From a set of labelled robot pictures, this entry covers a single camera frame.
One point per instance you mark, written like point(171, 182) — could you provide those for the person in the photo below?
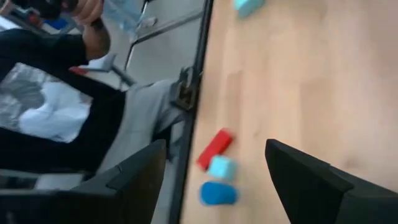
point(46, 149)

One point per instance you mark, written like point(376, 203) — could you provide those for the red block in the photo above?
point(215, 149)

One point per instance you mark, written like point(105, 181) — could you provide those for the blue cylinder block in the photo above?
point(218, 193)

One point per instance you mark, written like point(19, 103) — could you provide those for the light teal block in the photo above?
point(248, 6)
point(222, 168)

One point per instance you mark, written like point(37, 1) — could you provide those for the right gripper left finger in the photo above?
point(93, 205)

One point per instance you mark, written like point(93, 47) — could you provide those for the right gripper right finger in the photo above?
point(326, 199)

